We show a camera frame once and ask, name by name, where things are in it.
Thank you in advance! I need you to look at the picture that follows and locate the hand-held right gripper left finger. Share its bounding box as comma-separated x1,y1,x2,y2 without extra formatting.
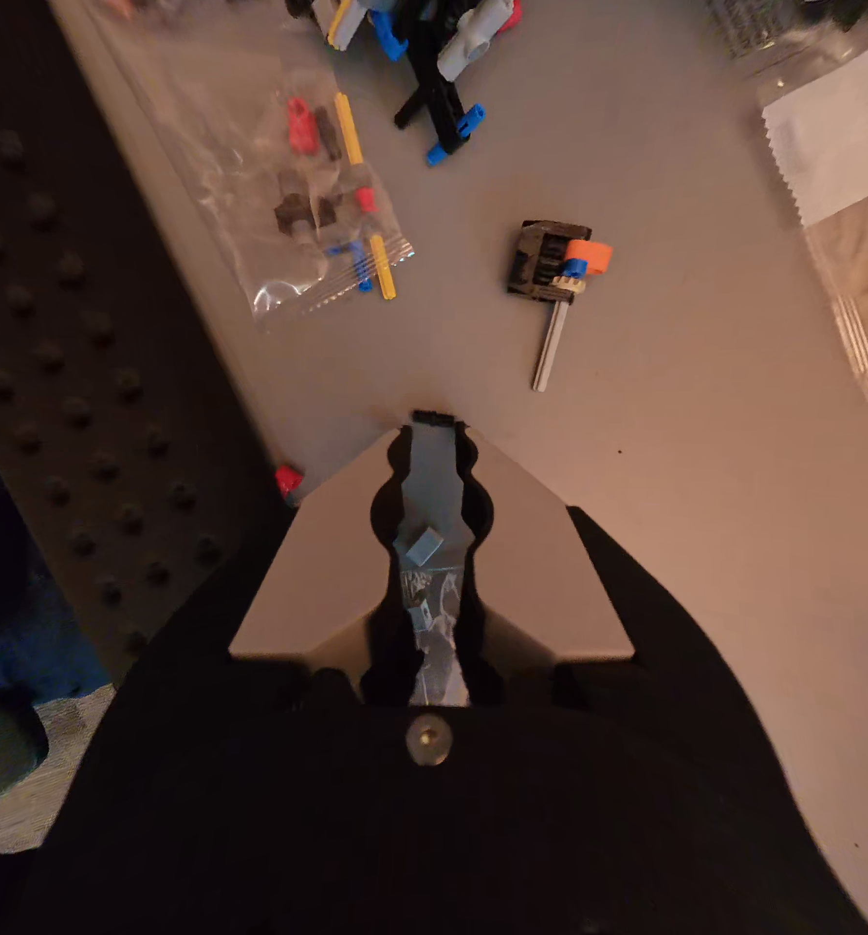
228,425,426,706

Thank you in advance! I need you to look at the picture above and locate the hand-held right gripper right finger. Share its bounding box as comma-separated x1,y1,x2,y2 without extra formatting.
457,422,636,706

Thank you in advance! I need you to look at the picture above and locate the small bag of lego parts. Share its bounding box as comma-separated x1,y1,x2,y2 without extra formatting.
185,29,416,330

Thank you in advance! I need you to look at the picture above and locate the partly built black lego assembly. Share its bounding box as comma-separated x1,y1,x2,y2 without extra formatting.
284,0,522,168

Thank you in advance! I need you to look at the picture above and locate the large white-label lego parts bag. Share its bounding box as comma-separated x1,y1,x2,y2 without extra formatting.
704,0,868,404

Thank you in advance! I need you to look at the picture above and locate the crumpled clear wrapper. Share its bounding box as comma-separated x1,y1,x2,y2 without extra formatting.
401,566,471,706

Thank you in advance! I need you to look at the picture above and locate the person's leg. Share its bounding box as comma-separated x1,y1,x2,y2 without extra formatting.
0,416,113,731

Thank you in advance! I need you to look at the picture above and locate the black perforated board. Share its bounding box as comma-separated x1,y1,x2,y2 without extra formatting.
0,0,289,680

